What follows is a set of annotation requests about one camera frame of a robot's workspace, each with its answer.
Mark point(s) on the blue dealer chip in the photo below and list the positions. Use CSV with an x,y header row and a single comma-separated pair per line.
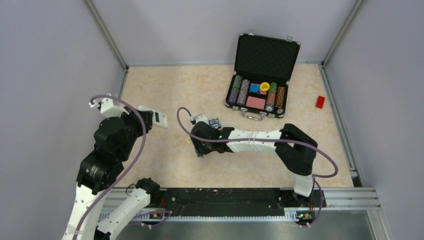
x,y
254,88

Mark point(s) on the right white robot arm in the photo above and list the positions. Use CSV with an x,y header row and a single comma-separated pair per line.
x,y
284,143

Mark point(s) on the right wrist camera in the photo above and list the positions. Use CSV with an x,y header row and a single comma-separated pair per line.
x,y
195,119

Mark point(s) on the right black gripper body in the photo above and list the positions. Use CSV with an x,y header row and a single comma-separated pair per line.
x,y
203,148

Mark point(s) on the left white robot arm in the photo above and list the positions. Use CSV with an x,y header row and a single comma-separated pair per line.
x,y
95,176

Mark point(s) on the red block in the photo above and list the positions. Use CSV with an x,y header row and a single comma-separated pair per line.
x,y
320,102

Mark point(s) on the white remote control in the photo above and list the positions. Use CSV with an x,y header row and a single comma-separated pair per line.
x,y
158,118

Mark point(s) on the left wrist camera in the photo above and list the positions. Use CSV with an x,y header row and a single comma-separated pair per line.
x,y
108,108

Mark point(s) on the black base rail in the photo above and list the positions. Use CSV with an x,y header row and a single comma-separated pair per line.
x,y
254,204

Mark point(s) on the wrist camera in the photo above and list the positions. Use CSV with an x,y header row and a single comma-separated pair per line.
x,y
108,108
195,119

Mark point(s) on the black poker chip case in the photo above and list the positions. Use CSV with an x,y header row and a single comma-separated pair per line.
x,y
262,59

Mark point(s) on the yellow dealer chip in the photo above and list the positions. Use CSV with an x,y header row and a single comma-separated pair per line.
x,y
264,87

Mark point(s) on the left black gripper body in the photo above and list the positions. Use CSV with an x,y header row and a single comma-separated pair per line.
x,y
135,128

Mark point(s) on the blue owl figure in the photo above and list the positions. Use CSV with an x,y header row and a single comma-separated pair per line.
x,y
215,123

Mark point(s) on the red card deck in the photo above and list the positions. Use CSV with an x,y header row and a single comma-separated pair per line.
x,y
255,102

